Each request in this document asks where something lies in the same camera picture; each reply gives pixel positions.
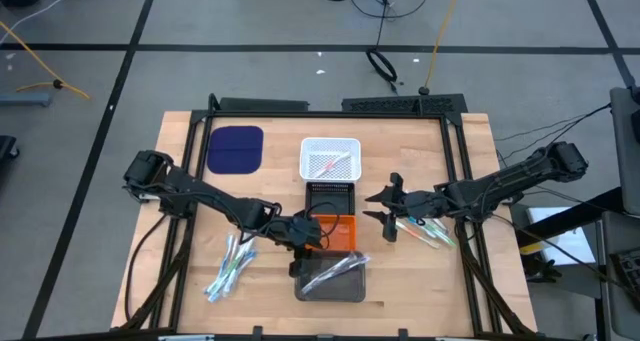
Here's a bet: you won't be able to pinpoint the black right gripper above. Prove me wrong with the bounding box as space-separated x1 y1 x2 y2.
361 172 452 243

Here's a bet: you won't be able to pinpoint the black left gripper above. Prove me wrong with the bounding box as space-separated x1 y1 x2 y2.
269 210 325 278

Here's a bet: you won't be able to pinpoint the blue toothbrush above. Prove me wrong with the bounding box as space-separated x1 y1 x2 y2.
215 232 237 288
405 216 437 238

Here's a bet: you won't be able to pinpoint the smoky translucent plastic bin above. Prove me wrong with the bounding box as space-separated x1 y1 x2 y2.
293 250 367 303

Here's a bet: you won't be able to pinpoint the orange plastic basket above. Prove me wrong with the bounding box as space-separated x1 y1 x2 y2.
305 214 359 252

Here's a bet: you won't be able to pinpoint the toothbrushes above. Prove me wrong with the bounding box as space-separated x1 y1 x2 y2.
205 250 259 298

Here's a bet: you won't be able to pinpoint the green toothbrush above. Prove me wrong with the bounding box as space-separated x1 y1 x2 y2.
213 238 247 293
209 245 251 302
422 219 459 247

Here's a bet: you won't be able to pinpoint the black plastic basket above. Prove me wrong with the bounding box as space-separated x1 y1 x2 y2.
303 181 356 216

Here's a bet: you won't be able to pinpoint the white mesh plastic basket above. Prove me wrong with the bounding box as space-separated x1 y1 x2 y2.
298 136 362 182

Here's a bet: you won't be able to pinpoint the black perforated box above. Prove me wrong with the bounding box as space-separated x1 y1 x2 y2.
342 93 469 116

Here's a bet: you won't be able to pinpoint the dark blue mat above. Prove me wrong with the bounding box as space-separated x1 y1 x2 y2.
207 125 265 176

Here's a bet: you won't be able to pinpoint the black flat box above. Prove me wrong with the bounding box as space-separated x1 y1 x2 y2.
218 96 310 113

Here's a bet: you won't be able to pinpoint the white box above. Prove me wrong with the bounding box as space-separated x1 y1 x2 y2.
524 205 597 267

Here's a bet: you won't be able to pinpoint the black diagonal beam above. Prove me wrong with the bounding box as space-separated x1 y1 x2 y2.
514 185 626 242

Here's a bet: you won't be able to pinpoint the black grille device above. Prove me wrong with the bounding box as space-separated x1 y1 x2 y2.
610 248 640 295

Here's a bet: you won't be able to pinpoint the grey cabinet panel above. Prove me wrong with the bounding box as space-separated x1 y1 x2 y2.
599 210 640 341

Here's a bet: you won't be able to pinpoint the black chair base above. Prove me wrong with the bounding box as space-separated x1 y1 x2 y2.
0 134 21 163

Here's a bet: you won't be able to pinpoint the grey metal foot bar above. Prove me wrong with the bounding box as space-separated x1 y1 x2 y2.
0 91 54 108

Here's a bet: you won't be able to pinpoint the black aluminium table frame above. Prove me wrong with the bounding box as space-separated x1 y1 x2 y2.
119 94 539 340

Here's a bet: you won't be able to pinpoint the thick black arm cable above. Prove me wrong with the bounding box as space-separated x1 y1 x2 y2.
123 213 167 325

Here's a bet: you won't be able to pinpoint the yellow hanging cable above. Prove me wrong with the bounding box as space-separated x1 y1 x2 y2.
423 0 465 95

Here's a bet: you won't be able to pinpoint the black cable with coil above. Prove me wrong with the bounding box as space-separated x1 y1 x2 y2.
366 0 401 95

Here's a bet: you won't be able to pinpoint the yellow floor cable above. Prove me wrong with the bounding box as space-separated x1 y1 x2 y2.
0 20 92 101

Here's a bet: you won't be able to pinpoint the white cable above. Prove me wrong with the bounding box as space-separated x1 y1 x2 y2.
0 0 87 46

